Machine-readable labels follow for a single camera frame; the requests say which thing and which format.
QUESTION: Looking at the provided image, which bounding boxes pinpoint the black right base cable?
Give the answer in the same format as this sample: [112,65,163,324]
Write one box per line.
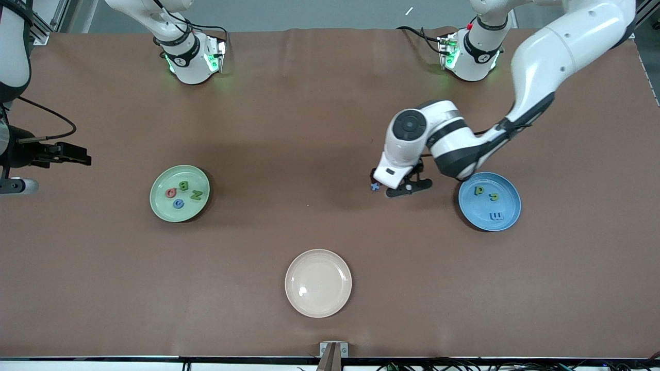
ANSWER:
[191,13,230,57]

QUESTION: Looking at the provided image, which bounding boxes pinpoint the beige plate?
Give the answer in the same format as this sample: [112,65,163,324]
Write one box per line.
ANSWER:
[285,249,353,318]

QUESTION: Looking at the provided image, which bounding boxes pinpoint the black left base cable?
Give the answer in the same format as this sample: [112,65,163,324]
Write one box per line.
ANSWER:
[396,26,445,55]

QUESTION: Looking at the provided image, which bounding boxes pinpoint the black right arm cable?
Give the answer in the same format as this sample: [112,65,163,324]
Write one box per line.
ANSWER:
[15,95,78,142]

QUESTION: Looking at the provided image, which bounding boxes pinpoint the blue plate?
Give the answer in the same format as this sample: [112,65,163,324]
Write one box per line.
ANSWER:
[458,172,522,232]

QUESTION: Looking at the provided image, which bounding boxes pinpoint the brown table cover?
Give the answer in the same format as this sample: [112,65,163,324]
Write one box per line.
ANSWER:
[0,26,660,359]

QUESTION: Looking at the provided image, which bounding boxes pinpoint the light green plate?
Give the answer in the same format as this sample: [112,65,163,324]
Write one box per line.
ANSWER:
[150,165,210,223]

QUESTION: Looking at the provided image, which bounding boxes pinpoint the aluminium frame post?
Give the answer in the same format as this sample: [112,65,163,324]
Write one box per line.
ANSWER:
[30,0,70,46]

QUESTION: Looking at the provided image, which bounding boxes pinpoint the black base cable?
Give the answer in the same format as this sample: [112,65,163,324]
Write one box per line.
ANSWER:
[396,26,445,55]
[191,13,230,57]

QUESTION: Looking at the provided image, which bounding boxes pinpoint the metal camera bracket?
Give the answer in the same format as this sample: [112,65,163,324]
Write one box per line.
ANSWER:
[319,342,349,371]

